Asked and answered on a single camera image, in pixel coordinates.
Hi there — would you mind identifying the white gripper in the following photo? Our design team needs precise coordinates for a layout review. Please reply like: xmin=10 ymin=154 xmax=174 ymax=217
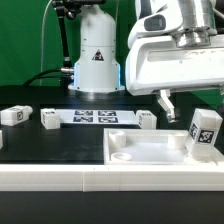
xmin=125 ymin=13 xmax=224 ymax=123

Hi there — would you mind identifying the white square tabletop part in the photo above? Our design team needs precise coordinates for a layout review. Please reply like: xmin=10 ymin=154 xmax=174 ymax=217
xmin=103 ymin=128 xmax=224 ymax=166

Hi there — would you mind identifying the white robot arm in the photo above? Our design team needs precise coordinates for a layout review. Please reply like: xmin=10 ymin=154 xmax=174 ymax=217
xmin=69 ymin=0 xmax=224 ymax=122

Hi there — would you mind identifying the white sheet with markers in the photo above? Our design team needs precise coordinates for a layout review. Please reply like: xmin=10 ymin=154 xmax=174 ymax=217
xmin=56 ymin=109 xmax=138 ymax=125

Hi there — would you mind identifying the white obstacle fence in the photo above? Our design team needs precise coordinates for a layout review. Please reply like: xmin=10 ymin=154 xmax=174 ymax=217
xmin=0 ymin=164 xmax=224 ymax=192

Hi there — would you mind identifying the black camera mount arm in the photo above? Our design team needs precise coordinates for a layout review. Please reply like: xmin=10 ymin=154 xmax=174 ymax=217
xmin=52 ymin=0 xmax=107 ymax=67

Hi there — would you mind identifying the black cable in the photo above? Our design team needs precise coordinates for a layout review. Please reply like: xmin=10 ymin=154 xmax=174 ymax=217
xmin=22 ymin=68 xmax=75 ymax=87

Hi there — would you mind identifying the white cable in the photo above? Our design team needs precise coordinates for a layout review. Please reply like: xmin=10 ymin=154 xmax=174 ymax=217
xmin=39 ymin=0 xmax=54 ymax=86

